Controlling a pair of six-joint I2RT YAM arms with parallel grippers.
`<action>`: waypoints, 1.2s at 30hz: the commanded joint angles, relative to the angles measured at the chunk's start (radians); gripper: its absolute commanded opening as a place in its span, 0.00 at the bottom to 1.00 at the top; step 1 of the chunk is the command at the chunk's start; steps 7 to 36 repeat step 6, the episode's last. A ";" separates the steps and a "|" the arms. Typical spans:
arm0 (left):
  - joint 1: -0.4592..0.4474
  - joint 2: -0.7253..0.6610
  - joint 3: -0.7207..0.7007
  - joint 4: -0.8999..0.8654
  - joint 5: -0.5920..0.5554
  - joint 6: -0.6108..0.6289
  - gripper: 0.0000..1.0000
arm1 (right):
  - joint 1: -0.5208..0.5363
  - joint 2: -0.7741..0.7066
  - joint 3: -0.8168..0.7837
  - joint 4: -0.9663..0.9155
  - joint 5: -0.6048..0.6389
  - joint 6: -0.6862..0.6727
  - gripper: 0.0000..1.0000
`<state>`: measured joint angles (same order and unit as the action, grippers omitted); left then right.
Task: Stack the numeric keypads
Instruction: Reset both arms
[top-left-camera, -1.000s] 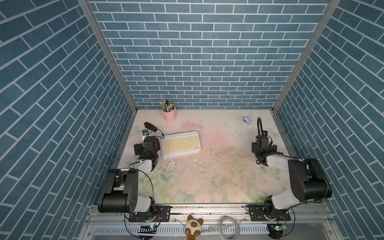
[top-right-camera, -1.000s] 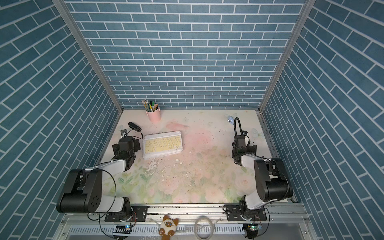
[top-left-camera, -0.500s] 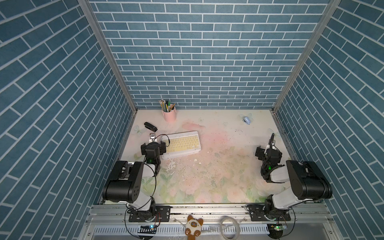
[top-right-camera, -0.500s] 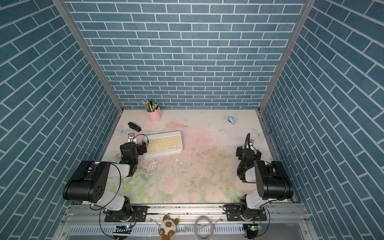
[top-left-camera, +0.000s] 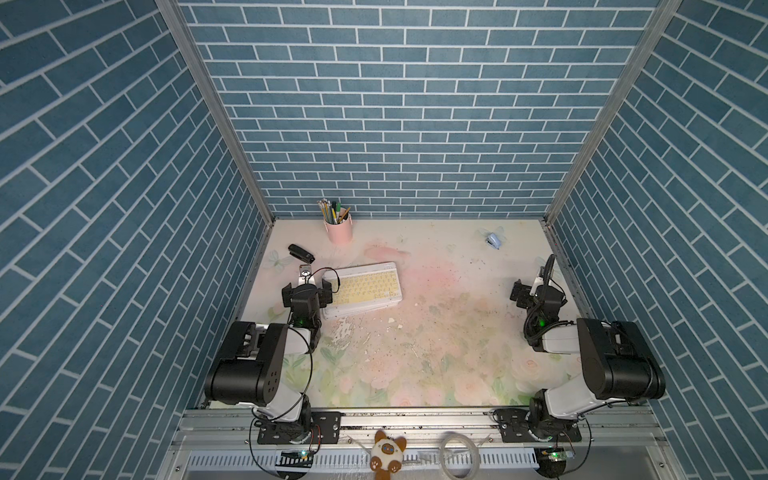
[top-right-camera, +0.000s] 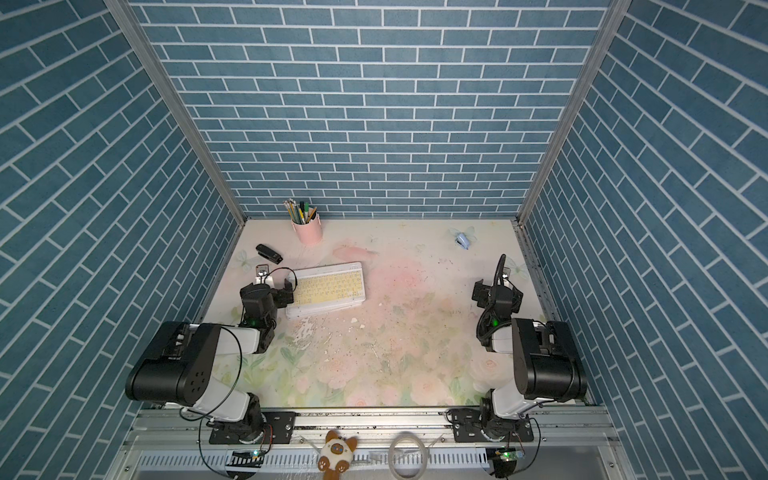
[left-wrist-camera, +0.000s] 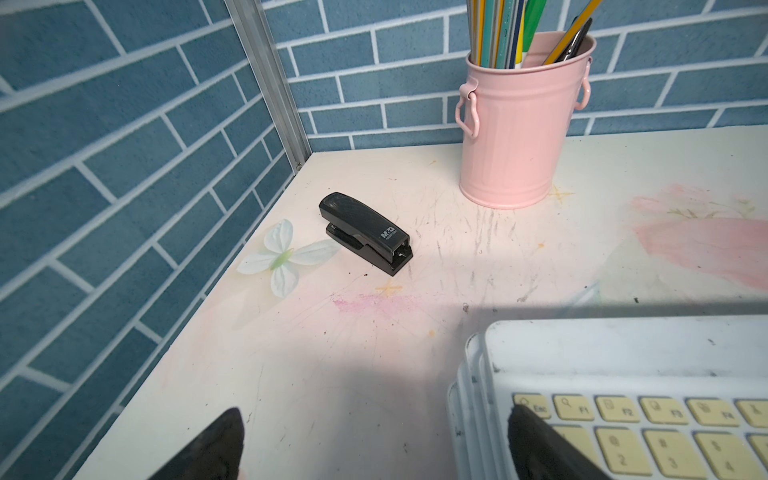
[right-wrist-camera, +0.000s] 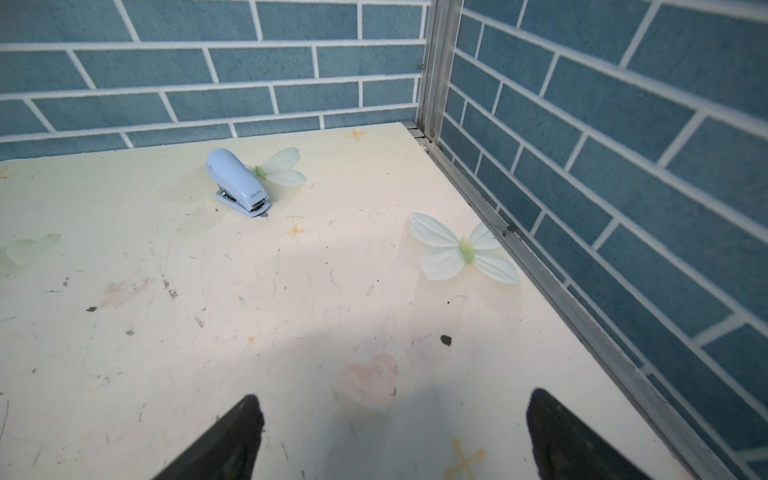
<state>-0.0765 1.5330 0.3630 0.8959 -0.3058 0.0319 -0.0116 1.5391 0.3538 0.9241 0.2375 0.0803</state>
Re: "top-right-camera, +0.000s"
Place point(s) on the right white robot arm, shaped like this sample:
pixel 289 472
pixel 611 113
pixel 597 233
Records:
pixel 546 363

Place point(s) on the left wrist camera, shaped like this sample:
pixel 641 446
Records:
pixel 262 273

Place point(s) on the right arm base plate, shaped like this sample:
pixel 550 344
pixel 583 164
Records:
pixel 470 425

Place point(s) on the small blue stapler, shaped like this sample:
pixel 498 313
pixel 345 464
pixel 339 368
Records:
pixel 463 241

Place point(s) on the pink pencil cup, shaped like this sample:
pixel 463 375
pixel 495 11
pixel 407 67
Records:
pixel 310 233

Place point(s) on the pencils in cup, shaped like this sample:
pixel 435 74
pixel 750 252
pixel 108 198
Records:
pixel 301 212

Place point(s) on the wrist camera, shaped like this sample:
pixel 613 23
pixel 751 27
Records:
pixel 501 276
pixel 262 273

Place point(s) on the plush toy cat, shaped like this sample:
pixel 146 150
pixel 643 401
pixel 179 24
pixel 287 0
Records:
pixel 336 455

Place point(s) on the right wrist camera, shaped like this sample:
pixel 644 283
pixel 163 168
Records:
pixel 501 276

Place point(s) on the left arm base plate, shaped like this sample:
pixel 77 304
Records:
pixel 264 427

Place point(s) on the yellow keyboard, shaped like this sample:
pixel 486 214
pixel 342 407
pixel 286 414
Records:
pixel 328 288

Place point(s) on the aluminium front rail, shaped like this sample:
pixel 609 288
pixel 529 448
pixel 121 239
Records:
pixel 570 442

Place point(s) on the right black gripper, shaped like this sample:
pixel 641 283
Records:
pixel 483 293

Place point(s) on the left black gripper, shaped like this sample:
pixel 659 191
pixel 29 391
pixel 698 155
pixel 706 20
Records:
pixel 280 295

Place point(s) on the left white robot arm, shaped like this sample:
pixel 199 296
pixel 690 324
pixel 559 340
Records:
pixel 177 365

